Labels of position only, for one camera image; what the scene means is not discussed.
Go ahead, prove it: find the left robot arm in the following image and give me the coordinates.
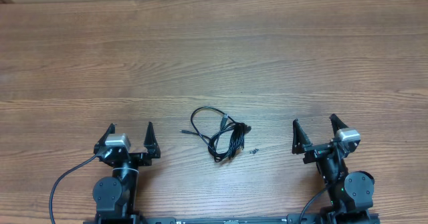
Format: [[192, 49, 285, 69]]
[[92, 122, 161, 224]]

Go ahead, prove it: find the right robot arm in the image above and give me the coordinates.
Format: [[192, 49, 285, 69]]
[[292, 114, 380, 223]]

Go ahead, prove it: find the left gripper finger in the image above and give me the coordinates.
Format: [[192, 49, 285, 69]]
[[144, 122, 161, 158], [93, 123, 116, 154]]

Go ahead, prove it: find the small black debris piece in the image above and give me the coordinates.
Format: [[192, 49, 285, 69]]
[[250, 148, 259, 154]]

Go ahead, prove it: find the thin black USB cable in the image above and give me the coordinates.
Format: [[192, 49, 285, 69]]
[[181, 106, 237, 151]]

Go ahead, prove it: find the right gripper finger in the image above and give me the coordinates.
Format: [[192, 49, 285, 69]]
[[330, 114, 348, 137], [292, 119, 313, 154]]

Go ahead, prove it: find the thick black USB cable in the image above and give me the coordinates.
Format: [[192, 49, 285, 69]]
[[207, 120, 252, 163]]

